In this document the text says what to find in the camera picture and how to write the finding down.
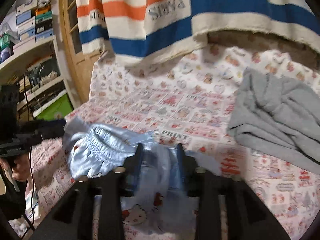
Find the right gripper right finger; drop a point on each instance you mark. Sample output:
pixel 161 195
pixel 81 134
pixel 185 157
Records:
pixel 247 216

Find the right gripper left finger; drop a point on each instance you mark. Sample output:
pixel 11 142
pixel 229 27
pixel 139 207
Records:
pixel 72 216

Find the light blue satin kitty pants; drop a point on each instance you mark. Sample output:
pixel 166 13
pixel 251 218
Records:
pixel 159 204

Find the person's left hand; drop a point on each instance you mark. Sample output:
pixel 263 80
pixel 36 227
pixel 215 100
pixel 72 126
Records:
pixel 21 170

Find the green storage bin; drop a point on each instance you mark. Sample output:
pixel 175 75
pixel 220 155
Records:
pixel 55 108

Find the white storage shelf unit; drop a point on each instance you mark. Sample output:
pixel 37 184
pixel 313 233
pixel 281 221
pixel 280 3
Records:
pixel 44 79

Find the wooden glass-pane door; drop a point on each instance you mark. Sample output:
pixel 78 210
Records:
pixel 79 64

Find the grey folded sweatpants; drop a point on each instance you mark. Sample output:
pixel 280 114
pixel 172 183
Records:
pixel 278 117

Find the pink print bed sheet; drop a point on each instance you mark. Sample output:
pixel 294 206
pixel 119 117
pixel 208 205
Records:
pixel 199 123

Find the stacked shoe boxes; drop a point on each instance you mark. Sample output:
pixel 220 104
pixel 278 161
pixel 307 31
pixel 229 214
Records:
pixel 34 19

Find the bear print white sheet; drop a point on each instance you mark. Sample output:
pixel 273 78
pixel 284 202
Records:
pixel 217 68

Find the striped Paris curtain cloth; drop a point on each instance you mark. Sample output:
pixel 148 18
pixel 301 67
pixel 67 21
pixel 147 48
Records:
pixel 154 31

